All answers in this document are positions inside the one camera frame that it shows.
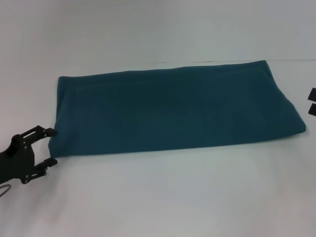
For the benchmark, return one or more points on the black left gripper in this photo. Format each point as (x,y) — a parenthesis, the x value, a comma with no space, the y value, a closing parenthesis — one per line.
(17,160)

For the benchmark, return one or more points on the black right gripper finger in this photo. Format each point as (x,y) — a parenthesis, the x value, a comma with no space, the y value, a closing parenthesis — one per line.
(313,94)
(313,108)

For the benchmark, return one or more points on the teal blue t-shirt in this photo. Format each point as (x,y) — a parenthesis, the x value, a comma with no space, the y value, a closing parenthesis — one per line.
(172,111)

